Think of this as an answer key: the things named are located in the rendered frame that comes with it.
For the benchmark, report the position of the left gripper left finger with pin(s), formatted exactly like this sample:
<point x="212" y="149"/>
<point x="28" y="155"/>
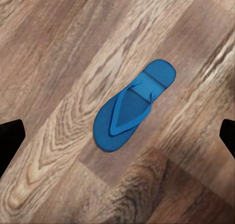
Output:
<point x="12" y="135"/>

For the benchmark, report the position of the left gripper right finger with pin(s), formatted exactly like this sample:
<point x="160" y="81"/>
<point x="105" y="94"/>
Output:
<point x="227" y="135"/>

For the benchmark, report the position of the sandal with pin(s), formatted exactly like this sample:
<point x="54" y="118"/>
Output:
<point x="120" y="117"/>

